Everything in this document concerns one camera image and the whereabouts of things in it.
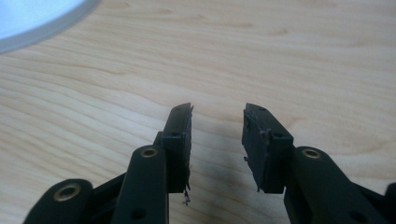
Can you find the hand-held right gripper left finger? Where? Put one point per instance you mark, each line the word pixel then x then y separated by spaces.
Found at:
pixel 176 155

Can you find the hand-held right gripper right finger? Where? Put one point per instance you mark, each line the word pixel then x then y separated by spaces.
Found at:
pixel 271 161

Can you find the white round plate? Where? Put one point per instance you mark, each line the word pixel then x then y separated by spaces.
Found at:
pixel 34 18

